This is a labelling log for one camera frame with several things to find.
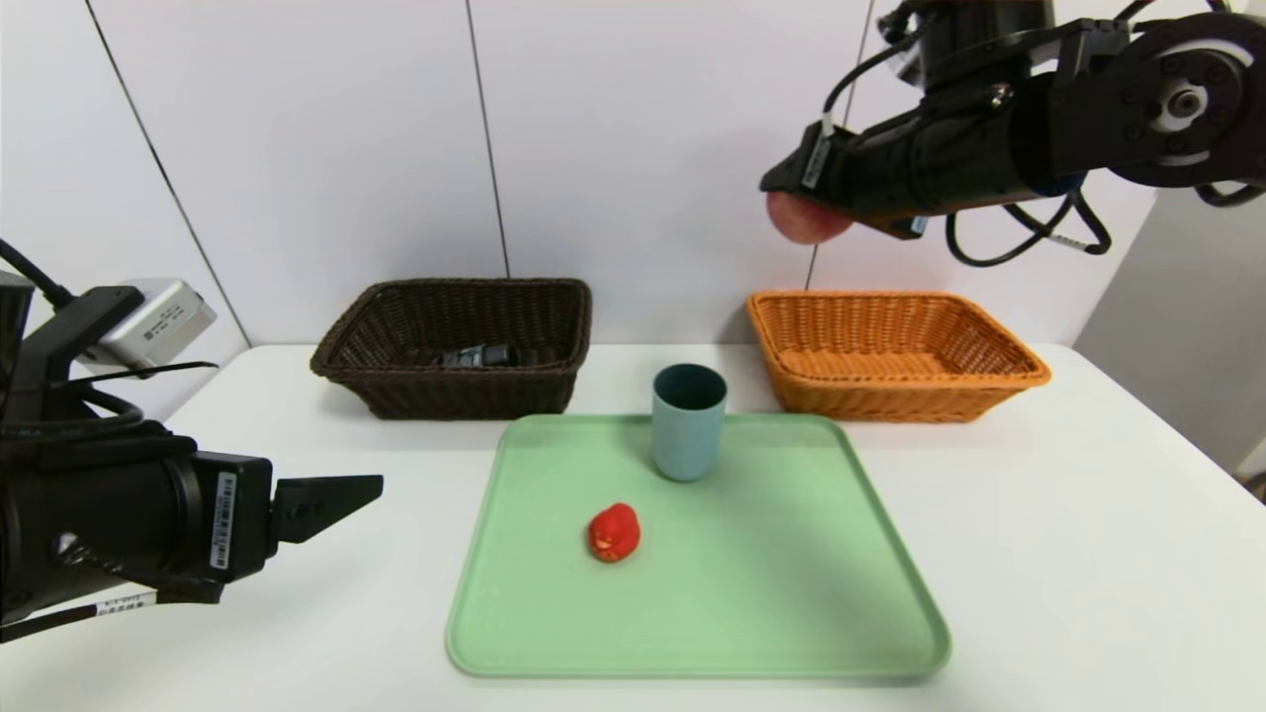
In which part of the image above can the black left wrist camera cable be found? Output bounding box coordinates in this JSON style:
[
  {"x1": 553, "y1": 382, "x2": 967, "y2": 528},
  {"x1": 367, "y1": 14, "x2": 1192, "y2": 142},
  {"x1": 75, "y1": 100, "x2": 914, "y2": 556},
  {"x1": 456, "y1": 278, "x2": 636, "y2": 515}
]
[{"x1": 0, "y1": 240, "x2": 75, "y2": 310}]

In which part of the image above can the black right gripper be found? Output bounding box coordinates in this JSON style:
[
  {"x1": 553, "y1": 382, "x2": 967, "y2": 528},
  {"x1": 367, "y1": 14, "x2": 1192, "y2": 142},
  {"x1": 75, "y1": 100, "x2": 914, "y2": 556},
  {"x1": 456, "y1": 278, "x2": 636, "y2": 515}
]
[{"x1": 759, "y1": 72, "x2": 1024, "y2": 240}]

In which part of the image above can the dark brown wicker basket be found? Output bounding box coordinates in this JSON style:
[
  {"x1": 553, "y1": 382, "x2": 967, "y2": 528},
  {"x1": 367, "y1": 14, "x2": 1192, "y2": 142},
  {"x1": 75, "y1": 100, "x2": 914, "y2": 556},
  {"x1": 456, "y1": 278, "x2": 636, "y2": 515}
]
[{"x1": 310, "y1": 278, "x2": 593, "y2": 421}]

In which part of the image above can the blue-grey plastic cup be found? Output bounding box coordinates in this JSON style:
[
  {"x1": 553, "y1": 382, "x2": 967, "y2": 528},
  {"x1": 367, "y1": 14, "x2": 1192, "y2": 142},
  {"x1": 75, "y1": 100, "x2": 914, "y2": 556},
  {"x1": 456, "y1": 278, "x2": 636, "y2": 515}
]
[{"x1": 651, "y1": 363, "x2": 728, "y2": 484}]

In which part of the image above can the thin black cable white tag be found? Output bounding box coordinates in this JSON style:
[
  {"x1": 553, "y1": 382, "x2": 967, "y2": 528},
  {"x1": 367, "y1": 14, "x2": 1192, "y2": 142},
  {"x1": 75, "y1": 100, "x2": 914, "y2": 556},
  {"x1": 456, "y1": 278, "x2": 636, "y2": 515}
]
[{"x1": 0, "y1": 591, "x2": 159, "y2": 646}]

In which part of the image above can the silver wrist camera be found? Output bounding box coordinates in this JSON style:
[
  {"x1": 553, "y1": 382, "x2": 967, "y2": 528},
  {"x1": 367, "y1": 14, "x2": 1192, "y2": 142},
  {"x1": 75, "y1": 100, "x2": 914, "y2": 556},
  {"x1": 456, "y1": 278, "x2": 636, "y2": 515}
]
[
  {"x1": 890, "y1": 35, "x2": 936, "y2": 85},
  {"x1": 74, "y1": 279, "x2": 219, "y2": 375}
]

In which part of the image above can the pink peach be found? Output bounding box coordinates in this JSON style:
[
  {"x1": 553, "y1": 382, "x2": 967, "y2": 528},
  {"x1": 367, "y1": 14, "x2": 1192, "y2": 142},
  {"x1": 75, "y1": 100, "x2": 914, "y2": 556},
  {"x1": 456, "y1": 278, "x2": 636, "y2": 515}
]
[{"x1": 767, "y1": 190, "x2": 855, "y2": 246}]

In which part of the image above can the orange wicker basket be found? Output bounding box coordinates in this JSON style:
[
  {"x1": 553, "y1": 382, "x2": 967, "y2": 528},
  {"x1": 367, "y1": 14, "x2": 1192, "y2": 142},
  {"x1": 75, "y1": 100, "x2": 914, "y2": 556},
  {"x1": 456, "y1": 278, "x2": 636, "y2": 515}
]
[{"x1": 746, "y1": 290, "x2": 1052, "y2": 424}]

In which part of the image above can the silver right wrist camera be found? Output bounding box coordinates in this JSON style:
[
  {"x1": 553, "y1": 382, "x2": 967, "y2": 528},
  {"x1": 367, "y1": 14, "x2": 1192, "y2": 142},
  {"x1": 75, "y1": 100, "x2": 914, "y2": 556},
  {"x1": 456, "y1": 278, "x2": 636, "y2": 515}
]
[{"x1": 890, "y1": 35, "x2": 936, "y2": 85}]

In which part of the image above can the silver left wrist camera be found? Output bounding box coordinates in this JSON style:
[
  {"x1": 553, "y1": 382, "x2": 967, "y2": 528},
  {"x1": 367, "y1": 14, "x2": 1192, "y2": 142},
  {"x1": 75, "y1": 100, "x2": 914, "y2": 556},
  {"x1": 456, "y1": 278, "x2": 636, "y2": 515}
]
[{"x1": 74, "y1": 279, "x2": 219, "y2": 375}]

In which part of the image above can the light green plastic tray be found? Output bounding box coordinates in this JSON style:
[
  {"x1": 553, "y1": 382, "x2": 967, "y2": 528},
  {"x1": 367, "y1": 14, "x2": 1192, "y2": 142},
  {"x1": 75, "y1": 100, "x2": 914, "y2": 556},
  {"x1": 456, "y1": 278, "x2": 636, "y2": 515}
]
[{"x1": 445, "y1": 413, "x2": 952, "y2": 679}]

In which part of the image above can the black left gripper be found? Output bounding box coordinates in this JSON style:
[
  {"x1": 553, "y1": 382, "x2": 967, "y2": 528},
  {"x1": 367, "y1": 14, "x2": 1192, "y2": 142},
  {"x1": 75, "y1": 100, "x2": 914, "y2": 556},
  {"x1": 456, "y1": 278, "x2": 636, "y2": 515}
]
[{"x1": 0, "y1": 450, "x2": 385, "y2": 622}]

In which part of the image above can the black face wash tube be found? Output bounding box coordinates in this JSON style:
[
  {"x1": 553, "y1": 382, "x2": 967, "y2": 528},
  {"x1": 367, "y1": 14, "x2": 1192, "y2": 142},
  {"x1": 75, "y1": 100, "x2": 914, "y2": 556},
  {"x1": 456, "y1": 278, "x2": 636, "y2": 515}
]
[{"x1": 440, "y1": 343, "x2": 515, "y2": 369}]

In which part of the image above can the black zip tie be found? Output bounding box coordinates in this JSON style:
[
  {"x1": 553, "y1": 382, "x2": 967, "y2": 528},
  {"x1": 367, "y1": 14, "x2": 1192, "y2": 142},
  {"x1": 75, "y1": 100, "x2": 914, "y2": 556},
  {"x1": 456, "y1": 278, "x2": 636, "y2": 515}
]
[{"x1": 94, "y1": 362, "x2": 220, "y2": 380}]

